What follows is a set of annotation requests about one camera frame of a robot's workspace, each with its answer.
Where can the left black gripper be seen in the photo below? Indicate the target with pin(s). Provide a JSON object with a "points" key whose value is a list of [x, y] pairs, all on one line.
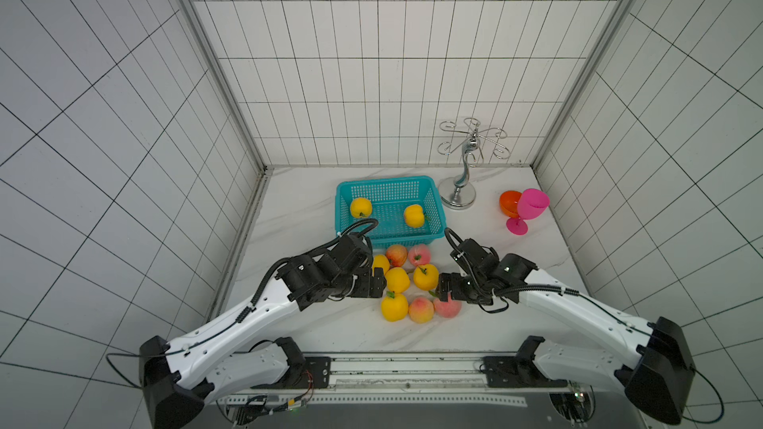
{"points": [[378, 284]]}

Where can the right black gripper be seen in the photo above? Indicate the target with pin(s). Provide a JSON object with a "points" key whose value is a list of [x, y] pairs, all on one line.
{"points": [[456, 289]]}

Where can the yellow peach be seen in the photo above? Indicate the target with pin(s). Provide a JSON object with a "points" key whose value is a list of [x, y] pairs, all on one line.
{"points": [[425, 277], [398, 280], [381, 262], [414, 216], [361, 208], [394, 306]]}

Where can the pink peach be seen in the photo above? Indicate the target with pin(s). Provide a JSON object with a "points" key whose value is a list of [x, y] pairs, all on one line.
{"points": [[419, 255], [447, 309]]}

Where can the orange-pink peach bottom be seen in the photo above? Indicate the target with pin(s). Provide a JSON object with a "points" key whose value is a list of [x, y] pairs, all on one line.
{"points": [[421, 310]]}

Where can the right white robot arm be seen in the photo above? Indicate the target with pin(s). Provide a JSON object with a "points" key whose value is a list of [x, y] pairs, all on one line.
{"points": [[647, 362]]}

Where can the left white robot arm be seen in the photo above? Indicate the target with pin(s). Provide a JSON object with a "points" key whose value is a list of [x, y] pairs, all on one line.
{"points": [[180, 377]]}

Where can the teal plastic basket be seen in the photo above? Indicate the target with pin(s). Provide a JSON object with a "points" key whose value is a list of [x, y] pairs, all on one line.
{"points": [[390, 198]]}

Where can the orange-red peach top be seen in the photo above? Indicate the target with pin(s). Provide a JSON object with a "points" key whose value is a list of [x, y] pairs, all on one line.
{"points": [[397, 255]]}

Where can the pink peach top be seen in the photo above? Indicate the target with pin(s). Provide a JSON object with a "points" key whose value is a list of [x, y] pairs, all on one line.
{"points": [[419, 255]]}

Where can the orange plastic goblet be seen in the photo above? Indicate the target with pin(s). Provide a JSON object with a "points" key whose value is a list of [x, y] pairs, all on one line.
{"points": [[508, 203]]}

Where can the chrome cup holder stand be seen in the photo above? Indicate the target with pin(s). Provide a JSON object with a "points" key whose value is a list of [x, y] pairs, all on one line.
{"points": [[458, 193]]}

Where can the magenta plastic goblet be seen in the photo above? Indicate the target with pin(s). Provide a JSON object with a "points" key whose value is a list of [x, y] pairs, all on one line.
{"points": [[531, 204]]}

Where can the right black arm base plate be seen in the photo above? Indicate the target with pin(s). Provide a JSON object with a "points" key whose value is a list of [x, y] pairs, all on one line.
{"points": [[511, 372]]}

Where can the aluminium mounting rail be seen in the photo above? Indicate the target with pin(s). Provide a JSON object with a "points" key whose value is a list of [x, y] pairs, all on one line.
{"points": [[442, 378]]}

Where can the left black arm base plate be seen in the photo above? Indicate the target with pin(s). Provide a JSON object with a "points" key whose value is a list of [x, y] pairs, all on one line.
{"points": [[314, 372]]}

